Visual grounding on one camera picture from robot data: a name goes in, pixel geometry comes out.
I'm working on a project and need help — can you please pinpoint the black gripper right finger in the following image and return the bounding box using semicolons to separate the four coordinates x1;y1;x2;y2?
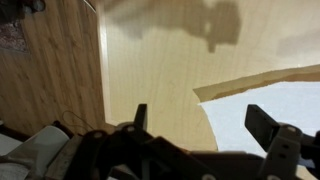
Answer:
244;103;320;180

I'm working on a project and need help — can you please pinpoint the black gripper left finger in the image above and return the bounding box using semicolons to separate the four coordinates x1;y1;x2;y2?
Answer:
63;103;202;180

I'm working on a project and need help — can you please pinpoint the white paper tissue sheet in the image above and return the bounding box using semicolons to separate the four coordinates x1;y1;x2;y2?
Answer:
197;81;320;158

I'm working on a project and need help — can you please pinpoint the red patterned rug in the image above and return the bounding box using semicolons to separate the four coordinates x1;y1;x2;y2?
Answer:
0;19;30;53

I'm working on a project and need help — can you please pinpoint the thin black cable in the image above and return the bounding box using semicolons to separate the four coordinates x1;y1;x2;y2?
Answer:
61;109;97;132

